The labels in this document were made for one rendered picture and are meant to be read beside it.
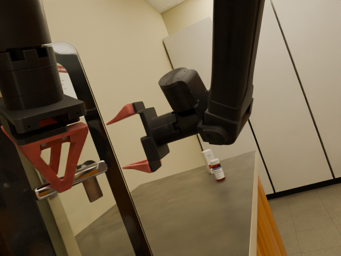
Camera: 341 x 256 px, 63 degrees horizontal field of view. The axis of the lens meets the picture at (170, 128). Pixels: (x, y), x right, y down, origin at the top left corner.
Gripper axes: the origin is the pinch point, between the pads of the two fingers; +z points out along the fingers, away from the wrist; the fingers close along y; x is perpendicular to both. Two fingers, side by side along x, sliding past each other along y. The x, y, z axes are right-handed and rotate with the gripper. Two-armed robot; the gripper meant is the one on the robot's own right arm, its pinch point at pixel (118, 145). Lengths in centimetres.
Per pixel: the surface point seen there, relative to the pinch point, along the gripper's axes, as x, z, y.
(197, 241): -8.1, -6.2, -27.7
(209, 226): -14.4, -8.4, -27.8
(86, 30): -108, 55, 69
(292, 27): -271, -83, 45
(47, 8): -76, 55, 75
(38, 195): 27.9, -4.1, -1.2
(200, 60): -272, 17, 50
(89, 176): 23.0, -7.7, -1.4
